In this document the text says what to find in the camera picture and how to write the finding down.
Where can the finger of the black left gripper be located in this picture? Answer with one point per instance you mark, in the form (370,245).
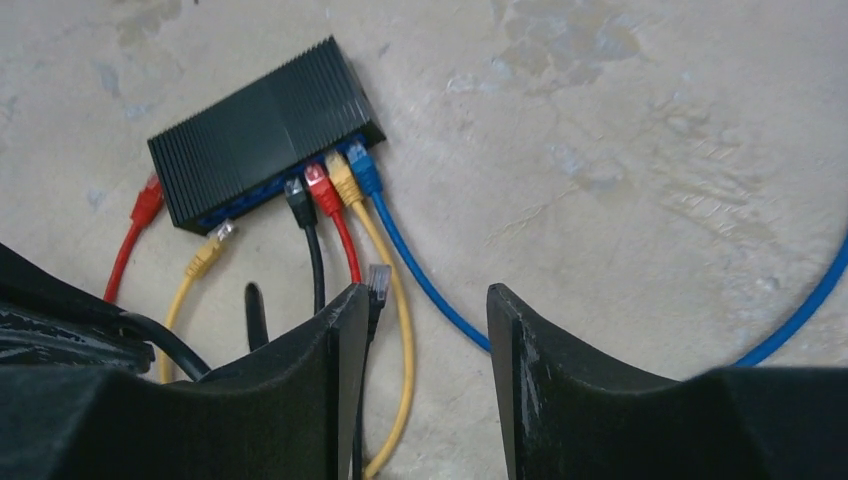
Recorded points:
(45,321)

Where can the black network switch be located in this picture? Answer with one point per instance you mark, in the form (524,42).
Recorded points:
(236,154)

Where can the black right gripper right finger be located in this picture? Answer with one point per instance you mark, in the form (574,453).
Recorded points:
(570,411)

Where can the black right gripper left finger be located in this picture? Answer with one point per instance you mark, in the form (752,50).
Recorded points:
(284,411)

